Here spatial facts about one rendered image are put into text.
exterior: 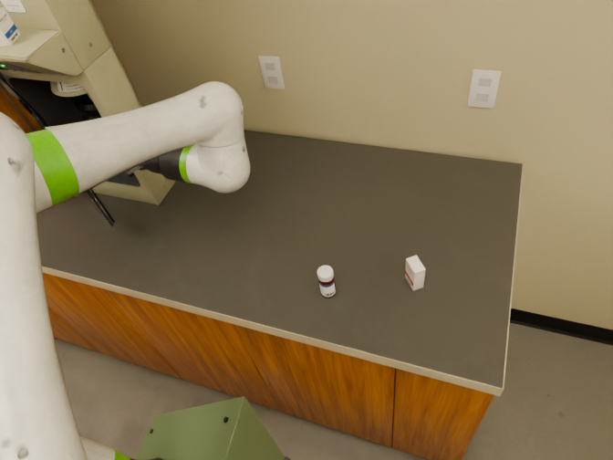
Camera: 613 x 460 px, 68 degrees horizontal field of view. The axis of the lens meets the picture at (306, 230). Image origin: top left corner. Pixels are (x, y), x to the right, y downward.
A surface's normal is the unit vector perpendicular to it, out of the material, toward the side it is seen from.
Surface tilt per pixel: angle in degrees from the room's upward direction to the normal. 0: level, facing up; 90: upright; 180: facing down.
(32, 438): 51
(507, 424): 0
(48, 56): 90
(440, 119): 90
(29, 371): 61
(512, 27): 90
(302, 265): 0
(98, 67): 90
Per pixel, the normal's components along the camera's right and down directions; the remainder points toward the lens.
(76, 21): 0.93, 0.18
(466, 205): -0.13, -0.63
